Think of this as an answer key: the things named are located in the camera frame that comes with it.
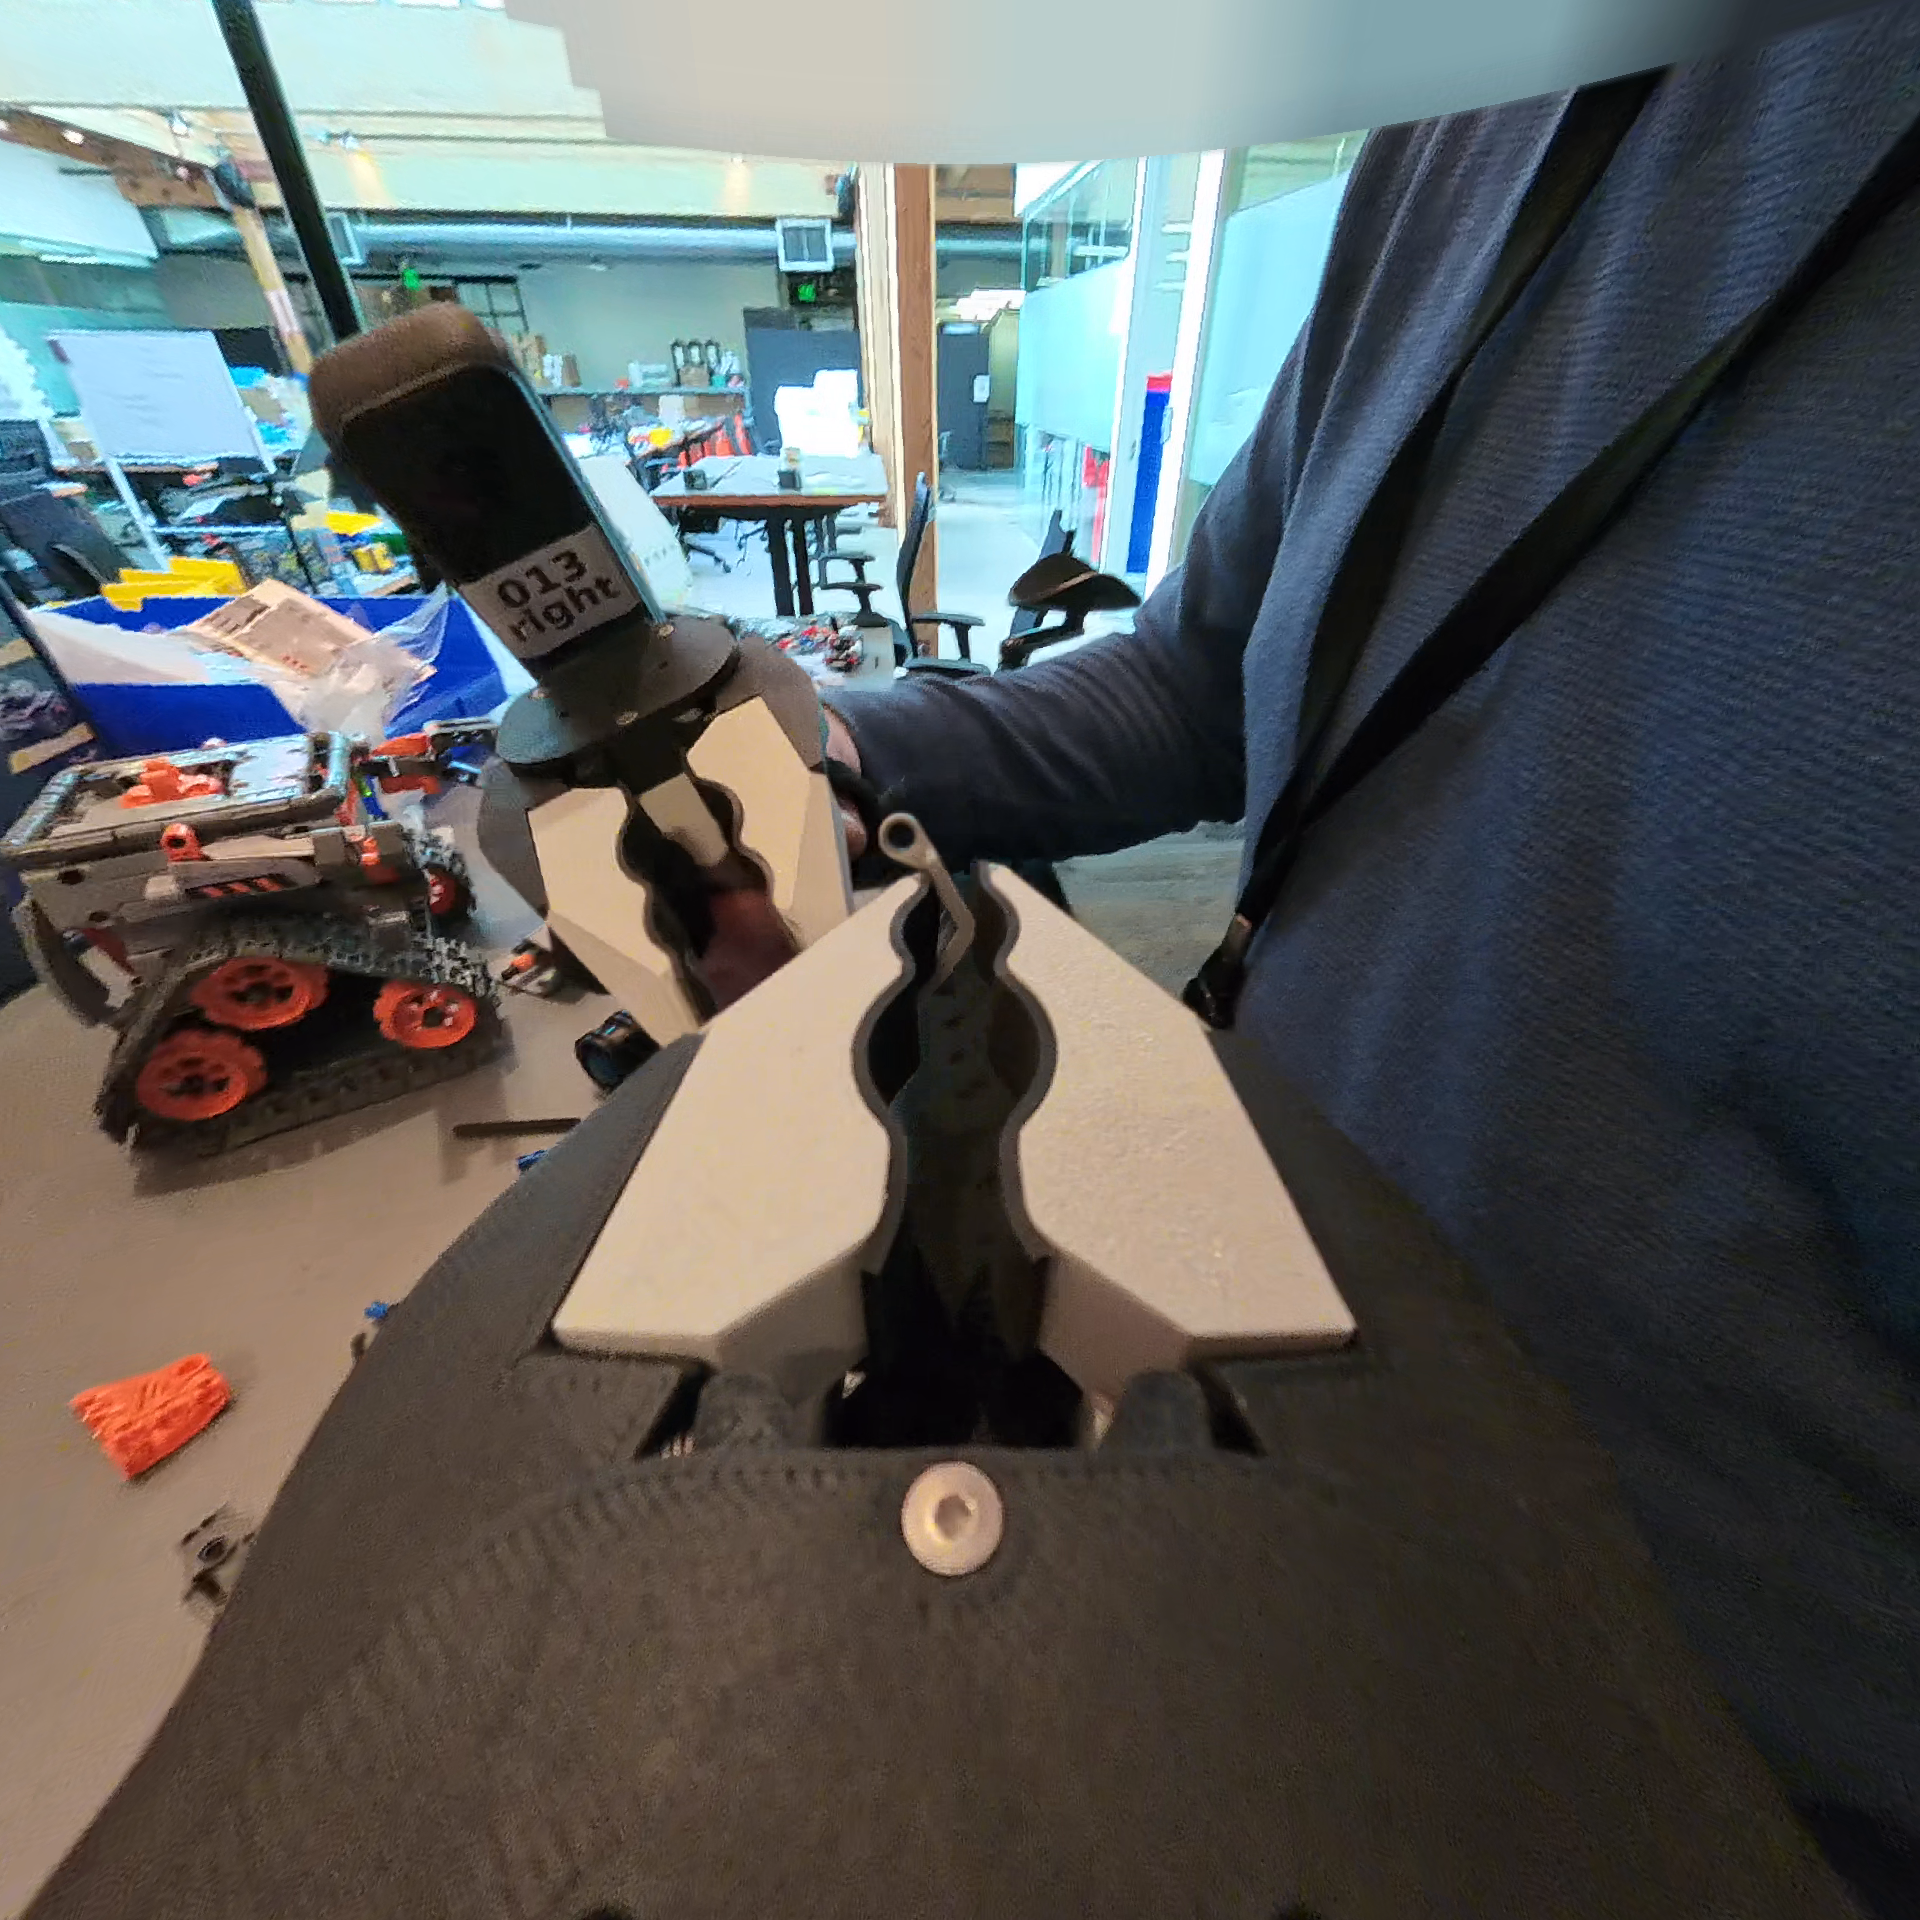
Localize person's clothed body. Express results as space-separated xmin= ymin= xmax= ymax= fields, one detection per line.
xmin=1185 ymin=0 xmax=1920 ymax=1920

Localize grey orange tracked toy robot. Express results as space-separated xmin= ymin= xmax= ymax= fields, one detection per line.
xmin=0 ymin=718 xmax=513 ymax=1158

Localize black office chair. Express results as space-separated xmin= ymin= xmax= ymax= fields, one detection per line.
xmin=816 ymin=471 xmax=985 ymax=676

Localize whiteboard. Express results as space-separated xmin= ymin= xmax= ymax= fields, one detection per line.
xmin=46 ymin=327 xmax=265 ymax=466

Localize blue plastic bin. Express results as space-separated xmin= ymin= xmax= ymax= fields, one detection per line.
xmin=29 ymin=593 xmax=513 ymax=759

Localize white sticker sheet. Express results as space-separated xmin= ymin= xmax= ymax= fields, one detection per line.
xmin=194 ymin=584 xmax=377 ymax=676

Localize wooden pillar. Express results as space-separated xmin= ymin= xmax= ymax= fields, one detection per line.
xmin=889 ymin=164 xmax=941 ymax=609

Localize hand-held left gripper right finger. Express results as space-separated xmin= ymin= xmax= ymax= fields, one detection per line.
xmin=977 ymin=864 xmax=1362 ymax=1443

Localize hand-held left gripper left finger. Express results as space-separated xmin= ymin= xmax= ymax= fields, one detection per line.
xmin=550 ymin=874 xmax=929 ymax=1446

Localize white curved panel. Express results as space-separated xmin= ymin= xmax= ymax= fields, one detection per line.
xmin=877 ymin=815 xmax=985 ymax=977

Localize black belt pouch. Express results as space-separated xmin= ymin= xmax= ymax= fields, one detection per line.
xmin=1181 ymin=900 xmax=1277 ymax=1033

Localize person's right forearm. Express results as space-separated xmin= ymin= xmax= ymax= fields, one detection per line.
xmin=824 ymin=593 xmax=1256 ymax=870

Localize yellow storage bins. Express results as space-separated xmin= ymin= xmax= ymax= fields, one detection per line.
xmin=97 ymin=556 xmax=249 ymax=609

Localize clear plastic bags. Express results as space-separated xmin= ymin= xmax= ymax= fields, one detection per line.
xmin=29 ymin=586 xmax=453 ymax=736

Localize grey H-shaped connector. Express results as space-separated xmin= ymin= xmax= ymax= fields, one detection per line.
xmin=181 ymin=1506 xmax=256 ymax=1608

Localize black chair armrest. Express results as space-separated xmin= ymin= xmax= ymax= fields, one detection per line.
xmin=997 ymin=552 xmax=1142 ymax=670

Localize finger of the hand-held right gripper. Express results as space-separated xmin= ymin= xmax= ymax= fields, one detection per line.
xmin=696 ymin=703 xmax=859 ymax=951
xmin=529 ymin=785 xmax=712 ymax=1047

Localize orange wedge brick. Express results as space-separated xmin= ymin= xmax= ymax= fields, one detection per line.
xmin=72 ymin=1353 xmax=233 ymax=1479

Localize person's right hand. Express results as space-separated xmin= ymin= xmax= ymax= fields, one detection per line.
xmin=701 ymin=874 xmax=800 ymax=1004

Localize black floor lamp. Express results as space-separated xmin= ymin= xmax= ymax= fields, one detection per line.
xmin=211 ymin=0 xmax=368 ymax=347

